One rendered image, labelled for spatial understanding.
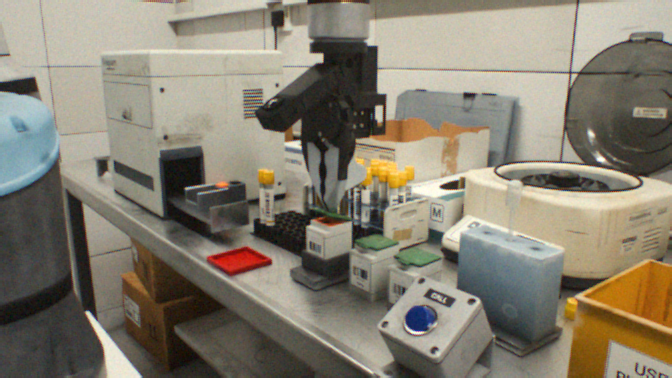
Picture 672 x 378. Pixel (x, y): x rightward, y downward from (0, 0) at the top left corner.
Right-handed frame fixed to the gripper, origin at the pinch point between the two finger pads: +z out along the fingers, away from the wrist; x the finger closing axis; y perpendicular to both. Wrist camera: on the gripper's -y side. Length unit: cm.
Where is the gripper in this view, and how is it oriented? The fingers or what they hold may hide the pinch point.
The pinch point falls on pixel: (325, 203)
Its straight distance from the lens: 66.2
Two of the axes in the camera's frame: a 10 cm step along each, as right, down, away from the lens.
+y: 7.6, -1.6, 6.3
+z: 0.0, 9.7, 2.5
